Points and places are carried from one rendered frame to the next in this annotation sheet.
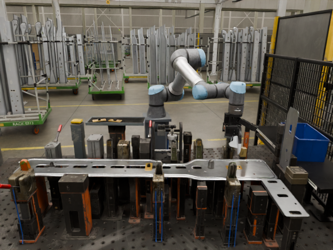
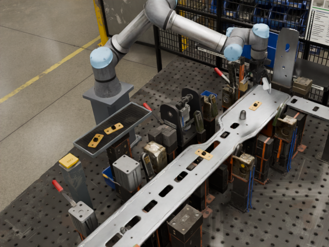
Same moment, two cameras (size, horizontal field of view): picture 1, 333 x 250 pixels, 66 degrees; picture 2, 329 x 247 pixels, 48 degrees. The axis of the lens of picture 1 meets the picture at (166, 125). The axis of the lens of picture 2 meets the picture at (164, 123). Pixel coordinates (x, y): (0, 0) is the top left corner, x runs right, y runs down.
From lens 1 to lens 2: 1.35 m
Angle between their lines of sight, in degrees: 45
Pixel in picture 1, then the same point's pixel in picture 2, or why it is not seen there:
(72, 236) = not seen: outside the picture
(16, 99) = not seen: outside the picture
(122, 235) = (219, 231)
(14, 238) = not seen: outside the picture
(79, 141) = (82, 183)
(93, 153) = (136, 182)
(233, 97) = (263, 43)
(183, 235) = (254, 190)
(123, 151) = (162, 157)
